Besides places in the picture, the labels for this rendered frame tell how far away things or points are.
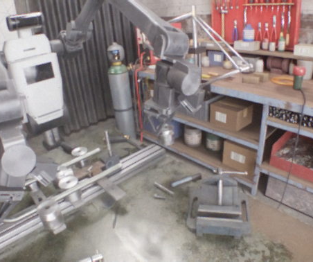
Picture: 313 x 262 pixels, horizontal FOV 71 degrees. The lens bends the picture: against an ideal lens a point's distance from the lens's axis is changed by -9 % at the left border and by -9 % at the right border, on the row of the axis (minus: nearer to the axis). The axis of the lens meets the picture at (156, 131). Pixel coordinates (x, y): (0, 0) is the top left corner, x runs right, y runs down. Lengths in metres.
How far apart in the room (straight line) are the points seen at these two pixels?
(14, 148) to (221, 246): 0.45
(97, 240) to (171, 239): 0.17
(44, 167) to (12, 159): 0.12
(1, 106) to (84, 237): 0.34
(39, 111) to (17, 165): 0.83
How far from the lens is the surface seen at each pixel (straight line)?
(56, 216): 0.58
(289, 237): 0.61
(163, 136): 0.68
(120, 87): 2.43
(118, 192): 0.63
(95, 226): 0.62
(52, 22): 2.99
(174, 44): 0.59
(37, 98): 1.23
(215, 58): 2.51
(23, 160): 0.43
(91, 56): 3.18
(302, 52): 2.14
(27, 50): 1.28
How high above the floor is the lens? 1.33
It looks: 26 degrees down
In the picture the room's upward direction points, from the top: 5 degrees counter-clockwise
